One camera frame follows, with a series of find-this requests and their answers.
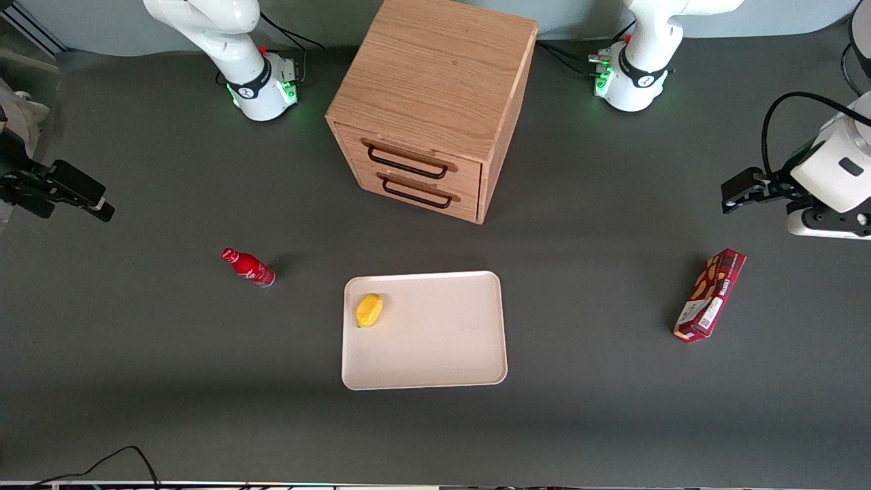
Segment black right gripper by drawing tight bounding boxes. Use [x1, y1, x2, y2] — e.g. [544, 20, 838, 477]
[0, 159, 116, 223]

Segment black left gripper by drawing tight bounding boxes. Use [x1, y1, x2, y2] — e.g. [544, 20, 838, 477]
[721, 166, 812, 216]

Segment red coke bottle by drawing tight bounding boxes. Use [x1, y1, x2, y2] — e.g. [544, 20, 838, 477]
[221, 247, 276, 288]

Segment cream plastic tray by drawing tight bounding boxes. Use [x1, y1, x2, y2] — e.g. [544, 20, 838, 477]
[341, 271, 509, 391]

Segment whitish crumpled cover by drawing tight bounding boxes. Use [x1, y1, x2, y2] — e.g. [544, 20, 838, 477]
[0, 77, 51, 163]

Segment red snack box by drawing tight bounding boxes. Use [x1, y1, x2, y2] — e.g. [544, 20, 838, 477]
[673, 248, 747, 343]

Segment wooden drawer front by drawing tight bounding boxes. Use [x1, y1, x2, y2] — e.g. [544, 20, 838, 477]
[345, 158, 482, 223]
[334, 123, 483, 195]

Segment yellow lemon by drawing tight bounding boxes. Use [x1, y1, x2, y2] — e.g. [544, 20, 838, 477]
[355, 293, 384, 329]

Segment wooden drawer cabinet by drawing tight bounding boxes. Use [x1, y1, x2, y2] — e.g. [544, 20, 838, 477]
[325, 0, 539, 225]

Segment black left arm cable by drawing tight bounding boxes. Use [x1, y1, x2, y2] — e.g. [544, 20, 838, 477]
[761, 91, 871, 179]

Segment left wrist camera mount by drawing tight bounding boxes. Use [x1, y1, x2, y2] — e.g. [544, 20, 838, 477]
[786, 201, 871, 241]

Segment black looped cable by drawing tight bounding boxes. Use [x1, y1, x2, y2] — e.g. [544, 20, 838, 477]
[841, 37, 871, 97]

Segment aluminium frame profile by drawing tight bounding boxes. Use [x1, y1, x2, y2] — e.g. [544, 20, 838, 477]
[0, 0, 70, 56]

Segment black left base cables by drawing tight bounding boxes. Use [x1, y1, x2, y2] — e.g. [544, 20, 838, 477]
[536, 19, 637, 77]

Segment black base cables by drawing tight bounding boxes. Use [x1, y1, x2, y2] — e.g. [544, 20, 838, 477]
[536, 19, 637, 77]
[257, 10, 327, 89]

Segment black cable on table edge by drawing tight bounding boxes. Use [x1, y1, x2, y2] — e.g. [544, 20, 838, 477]
[27, 445, 161, 490]

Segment black right base cables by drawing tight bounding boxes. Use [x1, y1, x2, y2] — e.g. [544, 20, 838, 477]
[257, 10, 327, 89]

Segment black metal drawer handle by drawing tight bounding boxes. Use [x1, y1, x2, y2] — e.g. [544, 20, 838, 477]
[382, 178, 454, 210]
[367, 144, 450, 181]

